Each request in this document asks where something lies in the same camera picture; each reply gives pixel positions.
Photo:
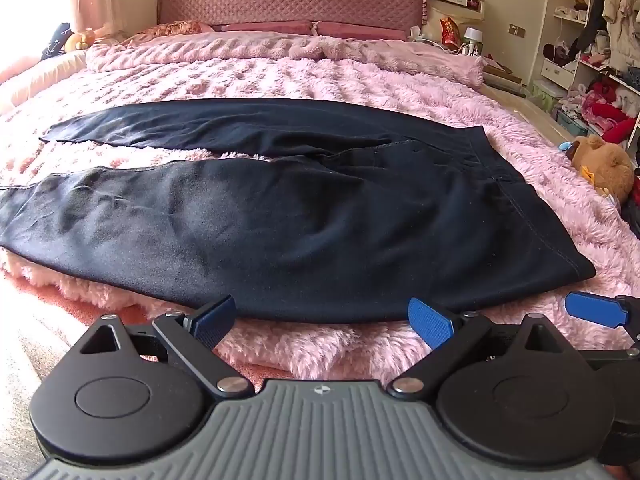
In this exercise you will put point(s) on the pink fluffy blanket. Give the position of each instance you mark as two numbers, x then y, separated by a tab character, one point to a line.
550	200

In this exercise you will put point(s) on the green storage box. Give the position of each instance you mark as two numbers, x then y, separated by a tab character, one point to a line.
546	96

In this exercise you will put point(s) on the black pants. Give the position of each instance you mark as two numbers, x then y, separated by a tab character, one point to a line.
280	210

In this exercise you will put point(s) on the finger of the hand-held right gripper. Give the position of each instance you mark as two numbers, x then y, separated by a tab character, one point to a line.
592	306

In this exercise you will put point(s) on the red snack bag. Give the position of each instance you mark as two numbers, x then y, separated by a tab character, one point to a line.
451	34

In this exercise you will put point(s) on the pink floral pillow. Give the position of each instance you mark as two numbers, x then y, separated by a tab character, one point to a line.
175	27

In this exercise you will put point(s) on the pink bed sheet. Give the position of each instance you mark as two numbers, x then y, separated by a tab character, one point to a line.
45	310

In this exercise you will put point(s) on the pink ribbed duvet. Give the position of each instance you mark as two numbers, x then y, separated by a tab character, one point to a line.
300	47

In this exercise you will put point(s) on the hanging clothes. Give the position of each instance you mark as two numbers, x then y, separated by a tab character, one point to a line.
620	5

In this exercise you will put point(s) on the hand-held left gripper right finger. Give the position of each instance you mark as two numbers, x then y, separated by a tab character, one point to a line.
429	321

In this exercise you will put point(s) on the large brown teddy bear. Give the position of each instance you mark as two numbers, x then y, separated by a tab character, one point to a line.
602	162

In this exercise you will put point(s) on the white shelving unit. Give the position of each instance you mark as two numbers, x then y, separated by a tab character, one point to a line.
570	10

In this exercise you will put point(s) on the dark pink pillow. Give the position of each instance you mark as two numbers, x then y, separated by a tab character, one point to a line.
260	26
362	30

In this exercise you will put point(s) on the navy patterned cloth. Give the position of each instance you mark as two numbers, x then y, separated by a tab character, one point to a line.
56	40

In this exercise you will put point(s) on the orange plush toy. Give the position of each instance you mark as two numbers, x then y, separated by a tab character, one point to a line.
80	40

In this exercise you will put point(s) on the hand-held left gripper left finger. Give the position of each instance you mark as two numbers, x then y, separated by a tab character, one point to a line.
216	316

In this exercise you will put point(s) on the wall socket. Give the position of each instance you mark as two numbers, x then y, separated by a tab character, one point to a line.
517	30

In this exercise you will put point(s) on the white table lamp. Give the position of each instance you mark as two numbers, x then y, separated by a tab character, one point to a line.
473	39

